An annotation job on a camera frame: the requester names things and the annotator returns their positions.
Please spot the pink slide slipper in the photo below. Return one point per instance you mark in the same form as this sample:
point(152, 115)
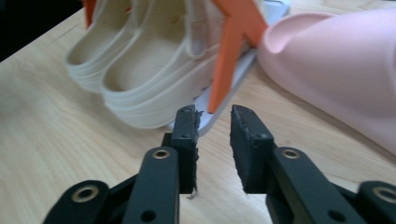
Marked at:
point(327, 62)

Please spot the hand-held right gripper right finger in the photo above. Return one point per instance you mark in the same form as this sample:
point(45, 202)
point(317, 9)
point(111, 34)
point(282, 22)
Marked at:
point(249, 149)

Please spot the white shoe rack orange joints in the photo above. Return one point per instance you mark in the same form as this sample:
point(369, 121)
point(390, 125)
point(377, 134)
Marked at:
point(236, 46)

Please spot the cream clog shoe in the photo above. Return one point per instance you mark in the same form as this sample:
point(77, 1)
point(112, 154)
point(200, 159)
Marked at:
point(93, 46)
point(149, 62)

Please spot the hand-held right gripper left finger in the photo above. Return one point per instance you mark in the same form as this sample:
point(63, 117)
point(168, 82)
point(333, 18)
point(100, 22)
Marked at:
point(186, 149)

